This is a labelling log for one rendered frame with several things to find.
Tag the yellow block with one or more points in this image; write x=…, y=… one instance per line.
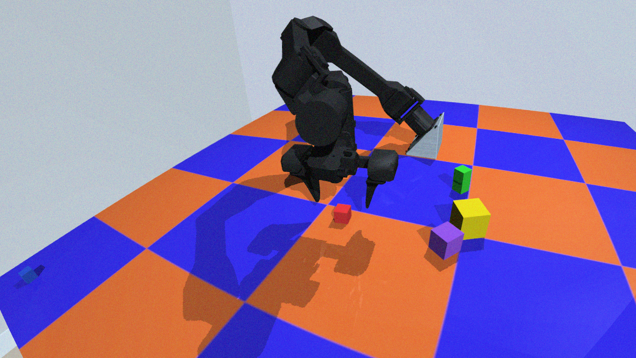
x=471, y=217

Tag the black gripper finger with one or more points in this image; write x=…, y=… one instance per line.
x=312, y=185
x=371, y=186

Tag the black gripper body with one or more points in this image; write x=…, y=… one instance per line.
x=381, y=165

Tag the red block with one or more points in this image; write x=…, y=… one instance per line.
x=342, y=213

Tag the green block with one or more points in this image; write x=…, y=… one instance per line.
x=460, y=188
x=462, y=174

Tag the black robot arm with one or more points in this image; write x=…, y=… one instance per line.
x=322, y=99

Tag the purple cube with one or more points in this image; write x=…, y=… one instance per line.
x=445, y=240

